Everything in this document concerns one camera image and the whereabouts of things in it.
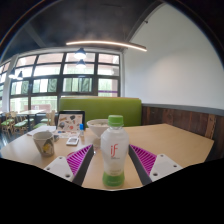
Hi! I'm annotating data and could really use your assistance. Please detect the light wooden dining table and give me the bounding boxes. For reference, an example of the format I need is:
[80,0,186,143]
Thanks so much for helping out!
[16,109,46,131]

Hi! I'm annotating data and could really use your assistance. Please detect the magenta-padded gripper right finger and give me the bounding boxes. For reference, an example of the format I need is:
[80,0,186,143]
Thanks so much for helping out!
[128,144,184,187]

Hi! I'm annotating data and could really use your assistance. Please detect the green upholstered bench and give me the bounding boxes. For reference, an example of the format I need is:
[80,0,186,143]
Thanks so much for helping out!
[58,96,143,128]

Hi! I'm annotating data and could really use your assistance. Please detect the black-framed window wall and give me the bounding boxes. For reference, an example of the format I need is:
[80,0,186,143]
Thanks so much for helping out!
[0,51,122,113]

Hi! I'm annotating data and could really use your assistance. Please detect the clear green-capped drink bottle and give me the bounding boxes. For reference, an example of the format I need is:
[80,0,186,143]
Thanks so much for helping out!
[100,114,130,188]

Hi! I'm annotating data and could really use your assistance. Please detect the curved linear ceiling light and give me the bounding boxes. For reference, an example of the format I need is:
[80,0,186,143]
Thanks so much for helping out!
[65,40,148,53]

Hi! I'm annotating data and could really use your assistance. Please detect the group of green-seated wooden chairs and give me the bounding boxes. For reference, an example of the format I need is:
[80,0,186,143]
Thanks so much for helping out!
[0,109,58,134]

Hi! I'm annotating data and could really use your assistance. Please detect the black sticker-covered laptop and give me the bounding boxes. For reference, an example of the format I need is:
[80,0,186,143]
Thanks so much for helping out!
[54,110,86,138]

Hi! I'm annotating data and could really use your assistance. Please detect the white bowl of food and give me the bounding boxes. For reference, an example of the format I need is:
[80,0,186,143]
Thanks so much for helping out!
[86,118,111,138]

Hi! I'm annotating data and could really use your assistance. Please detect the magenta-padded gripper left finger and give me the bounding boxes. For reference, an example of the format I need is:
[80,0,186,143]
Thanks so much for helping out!
[44,143,95,187]

